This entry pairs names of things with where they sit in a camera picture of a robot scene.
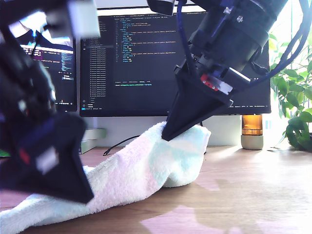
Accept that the black camera cable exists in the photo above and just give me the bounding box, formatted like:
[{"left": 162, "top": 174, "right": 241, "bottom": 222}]
[{"left": 175, "top": 0, "right": 196, "bottom": 74}]

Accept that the green and white box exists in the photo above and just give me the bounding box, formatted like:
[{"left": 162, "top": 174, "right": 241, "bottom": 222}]
[{"left": 79, "top": 139, "right": 98, "bottom": 155}]

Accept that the black looped desk cable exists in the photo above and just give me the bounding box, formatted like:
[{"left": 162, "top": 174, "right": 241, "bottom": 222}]
[{"left": 103, "top": 135, "right": 141, "bottom": 157}]

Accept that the black Huawei monitor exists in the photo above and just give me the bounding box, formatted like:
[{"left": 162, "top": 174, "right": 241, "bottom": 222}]
[{"left": 79, "top": 7, "right": 272, "bottom": 155}]

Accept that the pastel printed tea towel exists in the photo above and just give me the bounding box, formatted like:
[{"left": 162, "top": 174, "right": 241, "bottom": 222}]
[{"left": 0, "top": 121, "right": 212, "bottom": 234}]

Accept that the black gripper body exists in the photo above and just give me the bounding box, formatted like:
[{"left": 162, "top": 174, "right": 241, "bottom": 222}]
[{"left": 174, "top": 13, "right": 269, "bottom": 92}]

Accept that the long white box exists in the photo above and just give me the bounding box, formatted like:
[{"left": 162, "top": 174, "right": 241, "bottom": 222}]
[{"left": 82, "top": 128, "right": 107, "bottom": 141}]

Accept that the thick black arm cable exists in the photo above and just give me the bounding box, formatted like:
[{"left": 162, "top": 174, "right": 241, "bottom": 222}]
[{"left": 248, "top": 0, "right": 312, "bottom": 85}]

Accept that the black monitor showing terminal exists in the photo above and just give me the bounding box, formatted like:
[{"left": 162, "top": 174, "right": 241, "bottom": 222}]
[{"left": 9, "top": 21, "right": 78, "bottom": 113}]

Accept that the green leafy houseplant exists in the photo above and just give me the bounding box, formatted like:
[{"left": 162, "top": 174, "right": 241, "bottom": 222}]
[{"left": 268, "top": 14, "right": 312, "bottom": 151}]

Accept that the amber glass jar grey base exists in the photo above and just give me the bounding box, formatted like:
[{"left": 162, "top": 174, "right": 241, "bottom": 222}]
[{"left": 240, "top": 115, "right": 265, "bottom": 150}]

